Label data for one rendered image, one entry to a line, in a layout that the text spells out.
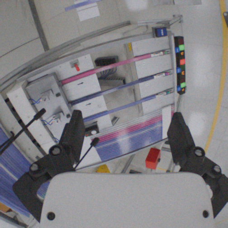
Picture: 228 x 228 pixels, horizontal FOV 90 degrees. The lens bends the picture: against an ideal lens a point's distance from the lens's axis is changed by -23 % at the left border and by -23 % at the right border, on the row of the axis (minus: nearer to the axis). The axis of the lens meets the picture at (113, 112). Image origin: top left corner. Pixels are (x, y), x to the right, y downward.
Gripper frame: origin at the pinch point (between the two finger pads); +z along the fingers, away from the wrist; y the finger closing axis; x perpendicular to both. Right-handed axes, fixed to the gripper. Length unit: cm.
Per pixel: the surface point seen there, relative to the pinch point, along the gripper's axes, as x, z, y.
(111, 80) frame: -39, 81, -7
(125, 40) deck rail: -4, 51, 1
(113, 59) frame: -22, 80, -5
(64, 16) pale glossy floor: 4, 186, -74
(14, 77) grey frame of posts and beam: -11, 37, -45
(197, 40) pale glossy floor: -10, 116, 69
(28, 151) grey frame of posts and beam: -41, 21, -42
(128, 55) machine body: -21, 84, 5
